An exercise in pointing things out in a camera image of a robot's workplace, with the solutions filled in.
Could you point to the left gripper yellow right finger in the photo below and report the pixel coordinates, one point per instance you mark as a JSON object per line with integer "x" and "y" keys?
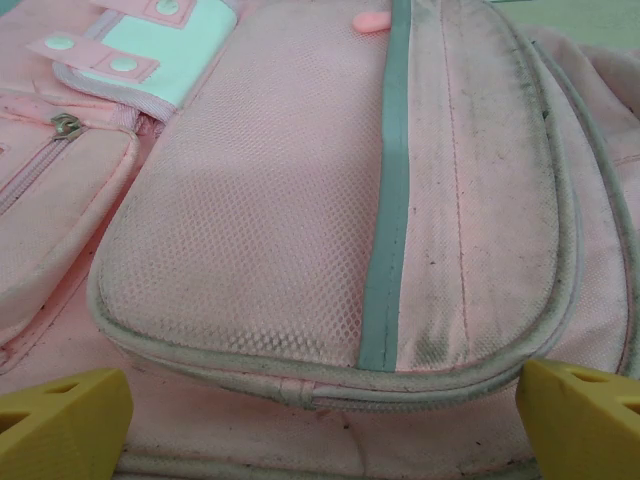
{"x": 580, "y": 425}

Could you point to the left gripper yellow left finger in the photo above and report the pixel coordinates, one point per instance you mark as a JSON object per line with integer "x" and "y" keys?
{"x": 65, "y": 425}

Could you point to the pink school backpack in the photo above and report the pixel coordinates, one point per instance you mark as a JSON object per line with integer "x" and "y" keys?
{"x": 310, "y": 200}

